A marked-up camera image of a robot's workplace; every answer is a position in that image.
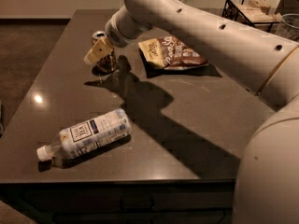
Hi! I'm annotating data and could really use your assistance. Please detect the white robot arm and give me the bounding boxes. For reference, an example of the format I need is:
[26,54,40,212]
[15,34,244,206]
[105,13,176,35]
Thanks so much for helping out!
[84,0,299,224]

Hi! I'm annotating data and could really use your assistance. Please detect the brown chip bag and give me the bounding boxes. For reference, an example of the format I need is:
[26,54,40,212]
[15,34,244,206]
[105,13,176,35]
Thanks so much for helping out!
[138,35,208,71]

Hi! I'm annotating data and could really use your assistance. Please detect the tea bottle white label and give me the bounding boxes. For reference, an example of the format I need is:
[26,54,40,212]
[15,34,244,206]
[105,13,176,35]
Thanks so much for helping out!
[36,108,132,161]

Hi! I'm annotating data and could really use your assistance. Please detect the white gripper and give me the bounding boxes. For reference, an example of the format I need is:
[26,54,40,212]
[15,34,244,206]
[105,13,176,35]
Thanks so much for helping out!
[84,6,152,65]

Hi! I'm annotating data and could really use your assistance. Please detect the clear glass cup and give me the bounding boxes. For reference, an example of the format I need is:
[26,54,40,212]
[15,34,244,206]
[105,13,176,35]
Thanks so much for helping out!
[275,14,299,42]

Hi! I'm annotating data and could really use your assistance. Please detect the orange soda can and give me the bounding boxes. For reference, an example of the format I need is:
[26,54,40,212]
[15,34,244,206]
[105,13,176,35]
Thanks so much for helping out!
[92,31,117,74]

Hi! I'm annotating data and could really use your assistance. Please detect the black wire basket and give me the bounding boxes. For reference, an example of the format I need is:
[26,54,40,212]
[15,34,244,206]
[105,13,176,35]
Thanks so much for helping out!
[221,0,280,33]

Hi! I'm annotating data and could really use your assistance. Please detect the napkin packets in basket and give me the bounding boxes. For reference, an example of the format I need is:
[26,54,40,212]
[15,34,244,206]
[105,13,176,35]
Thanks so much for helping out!
[235,0,281,31]

